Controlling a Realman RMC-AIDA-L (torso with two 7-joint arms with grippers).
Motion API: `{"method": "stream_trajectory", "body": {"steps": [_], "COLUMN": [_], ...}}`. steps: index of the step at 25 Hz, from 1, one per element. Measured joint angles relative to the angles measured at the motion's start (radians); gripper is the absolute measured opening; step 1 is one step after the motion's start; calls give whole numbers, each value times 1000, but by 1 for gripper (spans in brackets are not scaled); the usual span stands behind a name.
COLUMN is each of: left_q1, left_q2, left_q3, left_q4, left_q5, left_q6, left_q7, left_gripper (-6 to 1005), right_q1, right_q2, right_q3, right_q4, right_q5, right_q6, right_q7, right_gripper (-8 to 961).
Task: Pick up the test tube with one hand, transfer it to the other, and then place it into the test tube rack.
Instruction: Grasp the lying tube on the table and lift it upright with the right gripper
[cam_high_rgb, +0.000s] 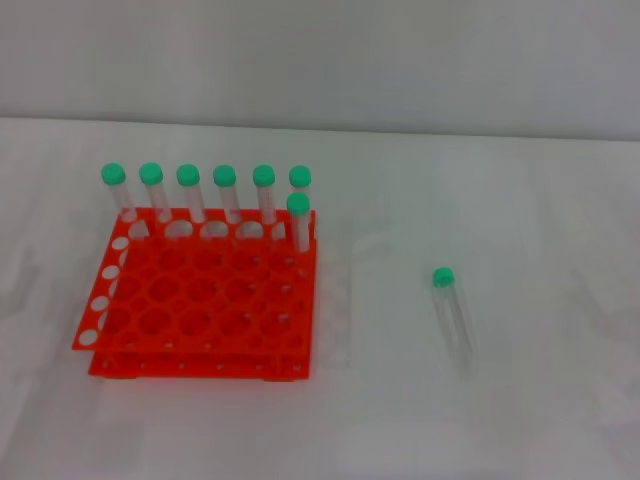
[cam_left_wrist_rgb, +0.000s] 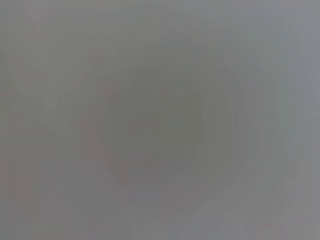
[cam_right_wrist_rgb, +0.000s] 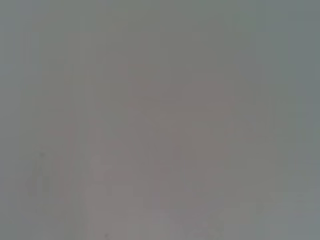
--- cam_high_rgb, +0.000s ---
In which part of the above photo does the clear test tube green cap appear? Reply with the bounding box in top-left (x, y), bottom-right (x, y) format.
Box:
top-left (138, 161), bottom-right (174, 224)
top-left (288, 165), bottom-right (313, 199)
top-left (212, 164), bottom-right (245, 224)
top-left (252, 164), bottom-right (280, 226)
top-left (431, 266), bottom-right (476, 381)
top-left (175, 163), bottom-right (207, 224)
top-left (286, 192), bottom-right (312, 254)
top-left (100, 162), bottom-right (139, 224)

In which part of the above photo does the orange plastic test tube rack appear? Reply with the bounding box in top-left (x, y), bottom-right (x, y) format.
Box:
top-left (71, 207), bottom-right (319, 382)

